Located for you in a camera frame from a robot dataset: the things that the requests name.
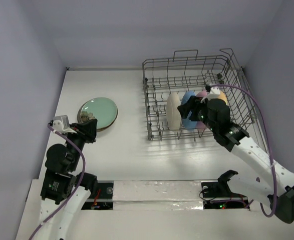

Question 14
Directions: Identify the mint green flower plate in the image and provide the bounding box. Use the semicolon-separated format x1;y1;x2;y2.
77;97;118;132

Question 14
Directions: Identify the grey wire dish rack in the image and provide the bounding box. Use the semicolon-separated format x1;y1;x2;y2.
142;48;261;141

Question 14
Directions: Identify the cream white plate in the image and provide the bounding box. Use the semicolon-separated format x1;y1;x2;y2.
166;92;181;131

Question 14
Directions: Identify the light blue plate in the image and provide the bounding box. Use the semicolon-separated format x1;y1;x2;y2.
181;91;197;132

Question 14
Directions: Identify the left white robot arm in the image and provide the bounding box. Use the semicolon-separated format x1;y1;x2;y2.
29;115;98;240

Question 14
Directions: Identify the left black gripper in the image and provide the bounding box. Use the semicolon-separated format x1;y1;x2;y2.
66;117;98;170

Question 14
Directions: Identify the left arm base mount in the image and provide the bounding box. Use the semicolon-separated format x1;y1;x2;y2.
82;181;114;210

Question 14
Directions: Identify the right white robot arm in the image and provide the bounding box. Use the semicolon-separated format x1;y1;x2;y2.
177;96;294;224

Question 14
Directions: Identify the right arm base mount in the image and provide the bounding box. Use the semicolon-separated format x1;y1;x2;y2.
199;170;249;210

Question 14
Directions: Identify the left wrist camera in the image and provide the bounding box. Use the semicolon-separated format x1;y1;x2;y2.
49;115;76;134

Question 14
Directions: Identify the pink plate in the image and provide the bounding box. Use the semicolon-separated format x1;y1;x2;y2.
196;90;207;130

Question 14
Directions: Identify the yellow orange plate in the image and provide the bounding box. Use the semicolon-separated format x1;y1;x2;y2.
218;91;228;105

